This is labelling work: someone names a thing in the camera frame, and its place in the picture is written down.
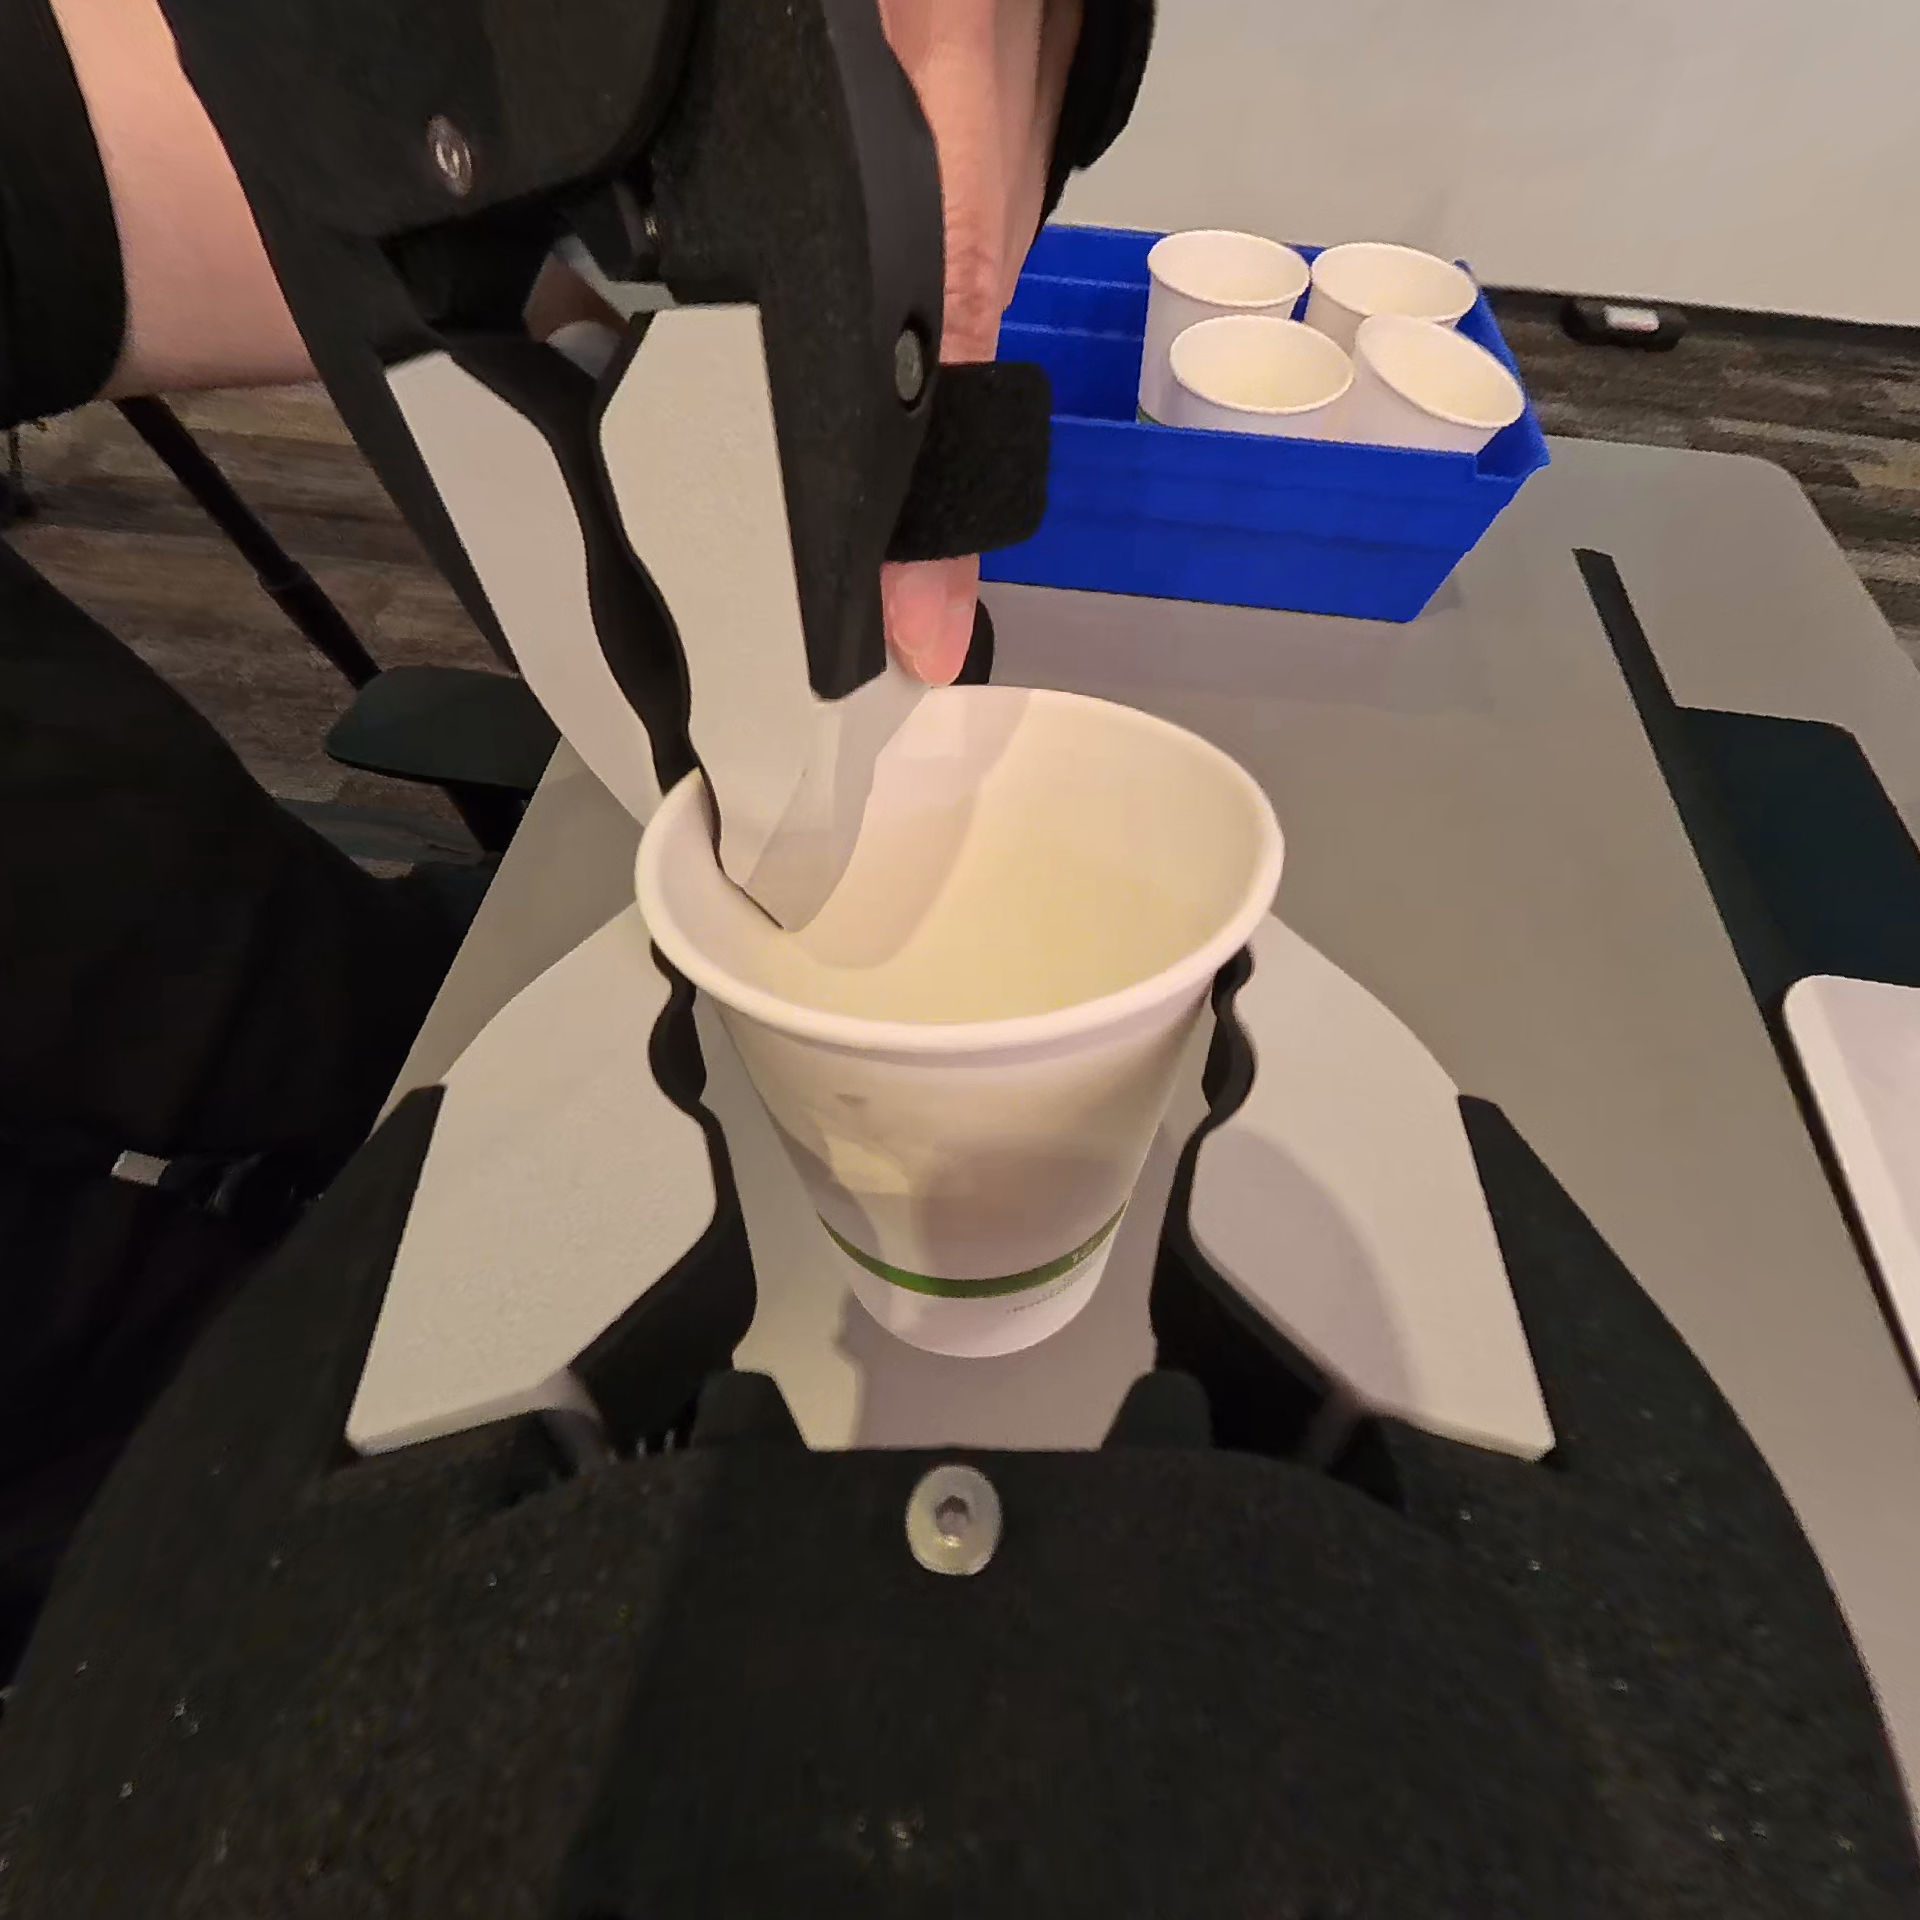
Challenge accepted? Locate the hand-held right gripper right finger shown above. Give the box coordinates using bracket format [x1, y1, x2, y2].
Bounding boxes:
[1146, 907, 1556, 1473]

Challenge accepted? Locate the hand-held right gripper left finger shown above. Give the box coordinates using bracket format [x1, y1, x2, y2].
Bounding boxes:
[344, 903, 755, 1465]

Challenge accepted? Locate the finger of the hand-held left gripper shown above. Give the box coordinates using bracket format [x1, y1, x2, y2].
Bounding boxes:
[384, 336, 784, 923]
[598, 306, 935, 936]

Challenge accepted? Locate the blue plastic bin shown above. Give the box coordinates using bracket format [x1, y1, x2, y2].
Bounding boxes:
[976, 225, 1547, 626]

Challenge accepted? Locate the person's left forearm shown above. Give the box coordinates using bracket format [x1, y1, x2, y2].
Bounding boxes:
[0, 0, 355, 442]

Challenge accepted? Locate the person's left hand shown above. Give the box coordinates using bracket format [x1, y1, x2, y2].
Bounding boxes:
[878, 0, 1085, 689]

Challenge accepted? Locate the black office chair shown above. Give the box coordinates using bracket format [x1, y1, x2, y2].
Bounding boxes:
[112, 393, 570, 859]

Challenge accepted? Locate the person's dark clothing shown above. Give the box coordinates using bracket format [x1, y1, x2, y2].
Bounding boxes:
[0, 541, 506, 1682]

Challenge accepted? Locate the white stand base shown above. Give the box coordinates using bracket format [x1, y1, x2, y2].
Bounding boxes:
[1780, 977, 1920, 1398]

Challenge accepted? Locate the black flat plate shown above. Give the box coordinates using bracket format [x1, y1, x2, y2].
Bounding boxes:
[1656, 703, 1920, 1025]

